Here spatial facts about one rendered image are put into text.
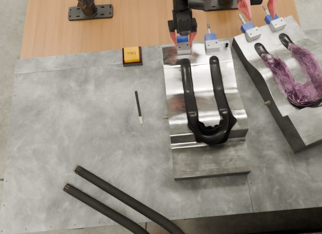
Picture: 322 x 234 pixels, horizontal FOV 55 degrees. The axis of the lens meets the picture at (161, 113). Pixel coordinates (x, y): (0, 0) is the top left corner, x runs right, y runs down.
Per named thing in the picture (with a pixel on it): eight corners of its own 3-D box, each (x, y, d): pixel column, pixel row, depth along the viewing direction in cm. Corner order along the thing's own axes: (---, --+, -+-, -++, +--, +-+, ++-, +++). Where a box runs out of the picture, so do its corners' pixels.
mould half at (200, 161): (162, 59, 128) (161, 40, 115) (225, 52, 127) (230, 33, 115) (174, 181, 110) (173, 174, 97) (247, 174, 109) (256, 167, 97)
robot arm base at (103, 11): (109, 5, 129) (109, -8, 132) (62, 9, 130) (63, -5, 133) (112, 17, 137) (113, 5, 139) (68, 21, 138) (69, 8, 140)
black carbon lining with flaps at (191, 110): (178, 62, 119) (178, 48, 110) (220, 57, 119) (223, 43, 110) (189, 149, 106) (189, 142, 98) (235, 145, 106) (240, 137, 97)
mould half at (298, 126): (231, 44, 128) (235, 28, 118) (287, 23, 131) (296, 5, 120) (294, 153, 111) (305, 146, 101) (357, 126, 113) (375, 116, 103)
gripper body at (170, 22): (197, 29, 109) (197, 9, 104) (168, 32, 109) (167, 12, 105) (195, 22, 114) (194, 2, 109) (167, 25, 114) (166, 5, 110)
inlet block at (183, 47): (174, 30, 125) (174, 21, 120) (186, 29, 124) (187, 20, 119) (177, 58, 120) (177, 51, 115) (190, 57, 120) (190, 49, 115)
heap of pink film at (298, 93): (255, 56, 119) (260, 45, 112) (296, 40, 121) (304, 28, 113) (290, 114, 110) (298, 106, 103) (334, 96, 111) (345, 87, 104)
